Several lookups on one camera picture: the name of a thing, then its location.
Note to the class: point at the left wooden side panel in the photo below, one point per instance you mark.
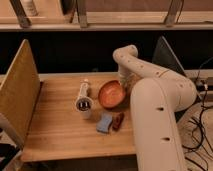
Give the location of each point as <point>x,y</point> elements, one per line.
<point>19,90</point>

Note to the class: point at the blue sponge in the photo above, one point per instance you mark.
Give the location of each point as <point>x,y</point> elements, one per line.
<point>104,123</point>

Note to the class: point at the dark right side panel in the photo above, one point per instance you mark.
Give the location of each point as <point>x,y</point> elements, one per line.
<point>165,56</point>

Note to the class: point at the orange ceramic bowl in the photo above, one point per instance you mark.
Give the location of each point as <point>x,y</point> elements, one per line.
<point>111,94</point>

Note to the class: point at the wooden shelf rail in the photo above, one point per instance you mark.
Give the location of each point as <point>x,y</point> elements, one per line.
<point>105,15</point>

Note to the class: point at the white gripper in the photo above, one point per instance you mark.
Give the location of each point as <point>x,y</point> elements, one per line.
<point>126,77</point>

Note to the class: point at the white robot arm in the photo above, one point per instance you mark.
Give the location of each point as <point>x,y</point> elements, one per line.
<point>154,100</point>

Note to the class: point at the dark red brown object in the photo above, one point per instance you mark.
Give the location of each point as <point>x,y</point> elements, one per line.
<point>117,121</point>

